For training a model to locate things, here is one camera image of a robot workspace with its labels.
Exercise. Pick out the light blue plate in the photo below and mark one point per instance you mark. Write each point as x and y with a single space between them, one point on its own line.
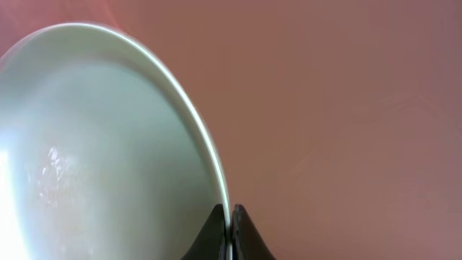
103 155

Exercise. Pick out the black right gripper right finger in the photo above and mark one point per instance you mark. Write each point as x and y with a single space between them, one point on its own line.
247 243

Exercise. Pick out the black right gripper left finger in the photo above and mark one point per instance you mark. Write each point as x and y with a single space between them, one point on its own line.
211 242

